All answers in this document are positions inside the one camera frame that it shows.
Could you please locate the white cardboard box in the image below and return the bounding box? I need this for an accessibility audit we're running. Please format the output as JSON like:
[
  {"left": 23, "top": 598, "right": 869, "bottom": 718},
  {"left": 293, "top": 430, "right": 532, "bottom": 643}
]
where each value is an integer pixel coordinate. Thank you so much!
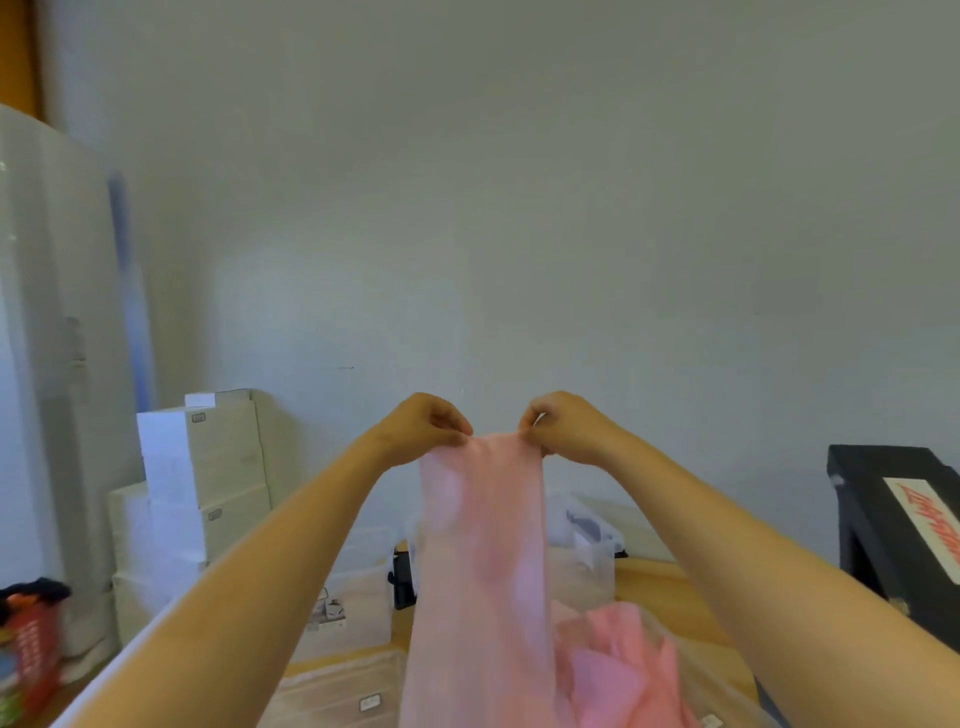
[
  {"left": 136, "top": 389, "right": 301, "bottom": 511},
  {"left": 112, "top": 558, "right": 211, "bottom": 648},
  {"left": 108, "top": 480, "right": 275, "bottom": 582}
]

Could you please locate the pile of pink cloths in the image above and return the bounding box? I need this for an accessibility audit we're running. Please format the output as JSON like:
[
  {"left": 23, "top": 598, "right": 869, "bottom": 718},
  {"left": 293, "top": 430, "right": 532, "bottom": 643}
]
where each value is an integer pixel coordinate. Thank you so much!
[{"left": 552, "top": 600, "right": 706, "bottom": 728}]

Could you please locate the black machine with red label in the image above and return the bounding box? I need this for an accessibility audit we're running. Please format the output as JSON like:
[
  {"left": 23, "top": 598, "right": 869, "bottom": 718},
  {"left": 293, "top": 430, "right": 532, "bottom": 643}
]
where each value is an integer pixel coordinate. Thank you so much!
[{"left": 827, "top": 444, "right": 960, "bottom": 646}]

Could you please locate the person's left forearm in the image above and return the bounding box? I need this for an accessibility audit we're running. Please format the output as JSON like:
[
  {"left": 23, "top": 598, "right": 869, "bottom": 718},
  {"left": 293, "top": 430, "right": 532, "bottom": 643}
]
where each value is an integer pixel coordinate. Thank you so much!
[{"left": 71, "top": 429, "right": 396, "bottom": 728}]

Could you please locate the person's right hand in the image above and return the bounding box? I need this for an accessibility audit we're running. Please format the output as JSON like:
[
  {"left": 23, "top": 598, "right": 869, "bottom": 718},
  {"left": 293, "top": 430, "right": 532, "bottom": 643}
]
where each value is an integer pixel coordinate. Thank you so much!
[{"left": 517, "top": 390, "right": 630, "bottom": 468}]

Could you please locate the tall white cabinet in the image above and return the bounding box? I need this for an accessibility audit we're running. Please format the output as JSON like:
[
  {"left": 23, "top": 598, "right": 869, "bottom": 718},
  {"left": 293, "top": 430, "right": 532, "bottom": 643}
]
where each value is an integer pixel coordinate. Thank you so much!
[{"left": 0, "top": 103, "right": 155, "bottom": 661}]

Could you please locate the red printed bag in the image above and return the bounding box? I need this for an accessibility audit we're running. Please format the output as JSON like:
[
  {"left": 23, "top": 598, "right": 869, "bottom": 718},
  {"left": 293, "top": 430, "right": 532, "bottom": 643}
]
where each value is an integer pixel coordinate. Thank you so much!
[{"left": 0, "top": 579, "right": 72, "bottom": 725}]

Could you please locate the light pink cloth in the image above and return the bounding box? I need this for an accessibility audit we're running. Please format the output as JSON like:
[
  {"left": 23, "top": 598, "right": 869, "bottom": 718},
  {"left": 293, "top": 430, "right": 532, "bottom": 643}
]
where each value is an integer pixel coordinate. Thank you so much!
[{"left": 398, "top": 431, "right": 557, "bottom": 728}]

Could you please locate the clear plastic storage box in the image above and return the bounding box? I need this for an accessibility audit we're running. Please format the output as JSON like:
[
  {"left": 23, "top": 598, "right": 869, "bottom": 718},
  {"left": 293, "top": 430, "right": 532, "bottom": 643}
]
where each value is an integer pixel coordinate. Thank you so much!
[
  {"left": 255, "top": 648, "right": 410, "bottom": 728},
  {"left": 288, "top": 525, "right": 410, "bottom": 665}
]

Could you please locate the person's right forearm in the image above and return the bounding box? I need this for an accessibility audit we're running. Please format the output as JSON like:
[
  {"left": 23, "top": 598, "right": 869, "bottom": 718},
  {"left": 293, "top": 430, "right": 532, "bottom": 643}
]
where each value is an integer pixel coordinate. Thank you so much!
[{"left": 596, "top": 427, "right": 960, "bottom": 728}]

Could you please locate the black small device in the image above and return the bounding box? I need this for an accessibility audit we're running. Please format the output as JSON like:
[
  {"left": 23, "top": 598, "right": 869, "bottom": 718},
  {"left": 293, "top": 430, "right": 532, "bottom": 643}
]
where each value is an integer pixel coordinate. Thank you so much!
[{"left": 387, "top": 546, "right": 418, "bottom": 612}]

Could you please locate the clear plastic container with lid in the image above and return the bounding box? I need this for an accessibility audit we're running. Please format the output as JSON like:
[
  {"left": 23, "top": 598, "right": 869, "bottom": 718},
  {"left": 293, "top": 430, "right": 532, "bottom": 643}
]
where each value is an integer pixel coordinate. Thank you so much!
[{"left": 545, "top": 491, "right": 627, "bottom": 612}]

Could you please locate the person's left hand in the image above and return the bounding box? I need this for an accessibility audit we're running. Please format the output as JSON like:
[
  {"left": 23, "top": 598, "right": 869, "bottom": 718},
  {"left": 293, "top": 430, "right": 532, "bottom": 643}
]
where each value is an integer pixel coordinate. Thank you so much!
[{"left": 370, "top": 392, "right": 475, "bottom": 471}]

